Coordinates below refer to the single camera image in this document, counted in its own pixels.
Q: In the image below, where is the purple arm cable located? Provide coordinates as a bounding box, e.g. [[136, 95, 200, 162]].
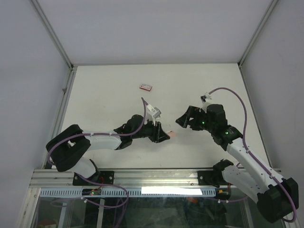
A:
[[47, 96, 149, 168], [209, 87, 298, 223]]

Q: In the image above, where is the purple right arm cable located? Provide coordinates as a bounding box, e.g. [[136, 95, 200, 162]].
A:
[[209, 87, 298, 223]]

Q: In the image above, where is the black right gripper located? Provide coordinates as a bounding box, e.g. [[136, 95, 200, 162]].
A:
[[175, 105, 215, 133]]

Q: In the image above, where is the aluminium frame post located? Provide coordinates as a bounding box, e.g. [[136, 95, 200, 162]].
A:
[[29, 0, 74, 70], [237, 0, 280, 68]]

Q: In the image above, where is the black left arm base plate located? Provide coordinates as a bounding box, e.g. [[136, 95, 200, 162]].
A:
[[72, 170, 114, 186]]

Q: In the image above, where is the right aluminium frame post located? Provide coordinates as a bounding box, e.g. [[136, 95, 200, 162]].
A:
[[237, 0, 280, 68]]

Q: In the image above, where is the aluminium mounting rail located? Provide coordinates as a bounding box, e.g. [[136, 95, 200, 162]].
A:
[[29, 169, 212, 188]]

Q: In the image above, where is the left aluminium frame post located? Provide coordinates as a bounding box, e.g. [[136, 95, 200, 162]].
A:
[[29, 0, 74, 70]]

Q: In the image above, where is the red white staple box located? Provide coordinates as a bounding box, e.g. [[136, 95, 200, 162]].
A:
[[139, 84, 152, 91]]

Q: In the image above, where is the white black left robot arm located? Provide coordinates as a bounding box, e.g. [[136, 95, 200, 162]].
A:
[[46, 114, 170, 185]]

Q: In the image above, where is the white slotted cable duct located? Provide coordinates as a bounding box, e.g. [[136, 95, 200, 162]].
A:
[[40, 187, 216, 198]]

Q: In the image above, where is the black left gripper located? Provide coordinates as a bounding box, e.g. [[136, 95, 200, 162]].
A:
[[132, 118, 170, 143]]

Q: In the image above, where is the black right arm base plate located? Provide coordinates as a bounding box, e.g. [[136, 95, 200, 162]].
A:
[[197, 171, 217, 187]]

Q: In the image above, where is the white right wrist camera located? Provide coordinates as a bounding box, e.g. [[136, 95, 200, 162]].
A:
[[200, 92, 213, 112]]

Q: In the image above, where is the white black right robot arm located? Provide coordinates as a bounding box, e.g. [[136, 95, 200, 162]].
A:
[[175, 104, 299, 223]]

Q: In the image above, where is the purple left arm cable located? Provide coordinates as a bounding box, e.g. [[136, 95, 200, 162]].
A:
[[47, 96, 149, 168]]

